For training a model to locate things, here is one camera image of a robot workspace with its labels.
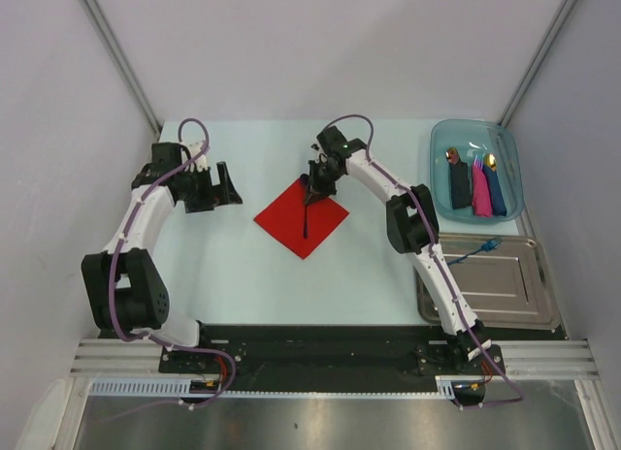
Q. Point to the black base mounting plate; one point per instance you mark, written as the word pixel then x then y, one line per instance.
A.
pixel 330 359

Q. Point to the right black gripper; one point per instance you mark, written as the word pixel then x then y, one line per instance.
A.
pixel 317 191

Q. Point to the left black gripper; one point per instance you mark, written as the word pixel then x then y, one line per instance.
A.
pixel 212 197

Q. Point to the aluminium rail profile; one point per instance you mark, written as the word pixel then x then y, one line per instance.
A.
pixel 524 360

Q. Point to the purple metal spoon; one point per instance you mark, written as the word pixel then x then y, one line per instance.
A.
pixel 304 178

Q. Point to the black rolled napkin bundle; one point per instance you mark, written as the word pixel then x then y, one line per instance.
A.
pixel 459 180

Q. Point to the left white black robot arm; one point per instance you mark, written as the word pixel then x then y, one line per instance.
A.
pixel 126 292

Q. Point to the blue transparent plastic bin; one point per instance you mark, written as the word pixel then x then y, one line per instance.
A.
pixel 474 138

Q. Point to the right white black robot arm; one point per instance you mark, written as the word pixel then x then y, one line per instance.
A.
pixel 412 229

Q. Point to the stainless steel tray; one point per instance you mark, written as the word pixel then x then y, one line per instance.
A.
pixel 506 287

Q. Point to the white slotted cable duct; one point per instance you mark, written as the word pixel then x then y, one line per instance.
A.
pixel 190 389

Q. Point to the navy rolled napkin bundle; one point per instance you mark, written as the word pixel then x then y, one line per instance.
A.
pixel 498 204

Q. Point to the pink rolled napkin bundle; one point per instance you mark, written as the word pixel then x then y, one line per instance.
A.
pixel 481 198

